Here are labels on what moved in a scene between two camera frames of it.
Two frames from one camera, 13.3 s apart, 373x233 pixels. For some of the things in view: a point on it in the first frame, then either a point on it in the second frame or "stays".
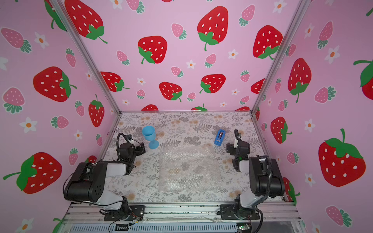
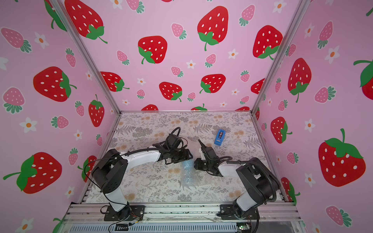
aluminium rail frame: (184, 213) stays
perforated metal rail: (184, 227) stays
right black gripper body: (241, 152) → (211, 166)
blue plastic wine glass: (149, 132) → (188, 168)
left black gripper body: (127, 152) → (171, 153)
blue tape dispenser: (220, 135) stays
